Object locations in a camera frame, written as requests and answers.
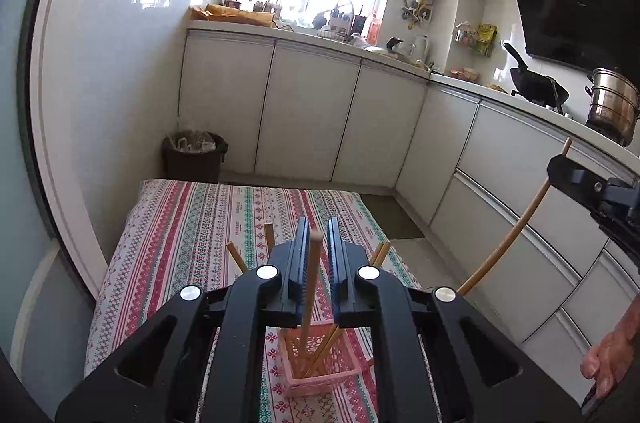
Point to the white base cabinets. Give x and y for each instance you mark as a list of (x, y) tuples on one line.
[(305, 103)]

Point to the brown floor mat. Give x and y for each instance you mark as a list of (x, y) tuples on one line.
[(395, 218)]

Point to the striped patterned tablecloth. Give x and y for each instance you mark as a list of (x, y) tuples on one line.
[(190, 243)]

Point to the pink perforated plastic basket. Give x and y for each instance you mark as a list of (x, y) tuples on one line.
[(320, 385)]

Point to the countertop utensil holder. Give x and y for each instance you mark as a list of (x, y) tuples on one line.
[(341, 23)]

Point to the stainless steel steamer pot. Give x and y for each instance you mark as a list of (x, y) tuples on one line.
[(612, 103)]

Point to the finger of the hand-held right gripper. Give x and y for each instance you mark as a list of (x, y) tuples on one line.
[(570, 173)]

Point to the black range hood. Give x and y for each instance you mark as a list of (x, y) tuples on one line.
[(575, 13)]

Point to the dark brown trash bin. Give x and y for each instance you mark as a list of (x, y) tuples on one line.
[(192, 163)]

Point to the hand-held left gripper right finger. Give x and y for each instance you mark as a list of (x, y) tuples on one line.
[(332, 253)]

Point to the person's right hand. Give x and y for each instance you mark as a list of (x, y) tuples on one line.
[(610, 353)]

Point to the white electric kettle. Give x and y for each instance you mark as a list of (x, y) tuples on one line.
[(421, 49)]

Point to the brown paper bag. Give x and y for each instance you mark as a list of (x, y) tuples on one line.
[(235, 15)]

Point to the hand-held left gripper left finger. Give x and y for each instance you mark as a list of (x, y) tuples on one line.
[(301, 253)]

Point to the red bottle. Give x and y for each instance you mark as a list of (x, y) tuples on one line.
[(374, 30)]

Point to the black wok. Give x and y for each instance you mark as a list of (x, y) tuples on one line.
[(537, 88)]

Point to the frosted glass sliding door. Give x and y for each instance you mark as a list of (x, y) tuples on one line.
[(20, 153)]

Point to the yellow snack packet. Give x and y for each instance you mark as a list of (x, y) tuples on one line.
[(485, 40)]

